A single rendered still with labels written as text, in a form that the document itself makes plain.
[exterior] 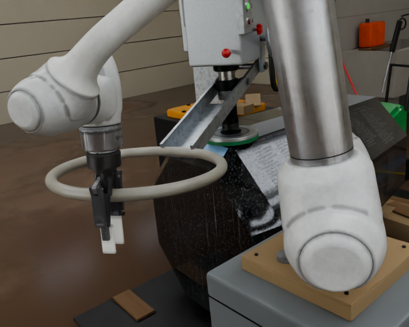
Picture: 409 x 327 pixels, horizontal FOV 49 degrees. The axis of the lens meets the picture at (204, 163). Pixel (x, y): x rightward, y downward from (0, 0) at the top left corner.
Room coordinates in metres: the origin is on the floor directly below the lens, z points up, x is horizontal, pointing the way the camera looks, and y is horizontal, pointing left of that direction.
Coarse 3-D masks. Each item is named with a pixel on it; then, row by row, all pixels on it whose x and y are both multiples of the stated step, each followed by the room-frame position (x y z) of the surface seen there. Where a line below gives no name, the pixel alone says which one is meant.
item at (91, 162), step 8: (88, 152) 0.94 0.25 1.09; (112, 152) 0.93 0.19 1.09; (120, 152) 0.95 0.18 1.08; (88, 160) 0.93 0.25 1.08; (96, 160) 0.92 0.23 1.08; (104, 160) 0.92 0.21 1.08; (112, 160) 0.92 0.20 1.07; (120, 160) 0.95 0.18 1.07; (88, 168) 0.93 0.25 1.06; (96, 168) 0.92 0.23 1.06; (104, 168) 0.91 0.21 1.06; (112, 168) 0.92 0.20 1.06; (96, 176) 0.91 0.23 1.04; (104, 176) 0.92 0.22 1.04; (104, 184) 0.91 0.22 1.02; (112, 184) 0.95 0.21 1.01
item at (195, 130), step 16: (256, 64) 1.87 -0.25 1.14; (240, 80) 1.73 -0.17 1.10; (208, 96) 1.70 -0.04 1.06; (240, 96) 1.70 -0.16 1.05; (192, 112) 1.58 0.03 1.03; (208, 112) 1.62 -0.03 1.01; (224, 112) 1.56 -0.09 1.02; (176, 128) 1.47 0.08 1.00; (192, 128) 1.53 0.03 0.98; (208, 128) 1.44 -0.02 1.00; (160, 144) 1.39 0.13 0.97; (176, 144) 1.45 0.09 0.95; (192, 144) 1.34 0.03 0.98
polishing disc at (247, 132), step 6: (240, 126) 1.83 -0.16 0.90; (246, 126) 1.82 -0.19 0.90; (216, 132) 1.76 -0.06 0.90; (240, 132) 1.72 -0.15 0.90; (246, 132) 1.71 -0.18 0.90; (252, 132) 1.70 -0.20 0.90; (216, 138) 1.67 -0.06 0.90; (222, 138) 1.66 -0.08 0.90; (228, 138) 1.65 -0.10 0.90; (234, 138) 1.64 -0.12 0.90; (240, 138) 1.64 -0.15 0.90; (246, 138) 1.65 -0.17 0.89
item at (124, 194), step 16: (80, 160) 1.29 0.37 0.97; (208, 160) 1.27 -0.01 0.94; (224, 160) 1.17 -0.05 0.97; (48, 176) 1.09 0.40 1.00; (208, 176) 1.02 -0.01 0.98; (64, 192) 0.98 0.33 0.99; (80, 192) 0.96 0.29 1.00; (112, 192) 0.94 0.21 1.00; (128, 192) 0.93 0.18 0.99; (144, 192) 0.93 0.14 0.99; (160, 192) 0.94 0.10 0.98; (176, 192) 0.96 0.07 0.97
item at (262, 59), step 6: (258, 0) 1.81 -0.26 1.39; (258, 6) 1.81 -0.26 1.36; (258, 12) 1.81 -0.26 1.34; (264, 12) 1.87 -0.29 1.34; (264, 18) 1.86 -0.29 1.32; (264, 24) 1.86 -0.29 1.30; (264, 30) 1.86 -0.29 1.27; (264, 42) 1.85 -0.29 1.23; (264, 48) 1.90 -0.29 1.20; (264, 54) 1.89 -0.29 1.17; (264, 60) 1.89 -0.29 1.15
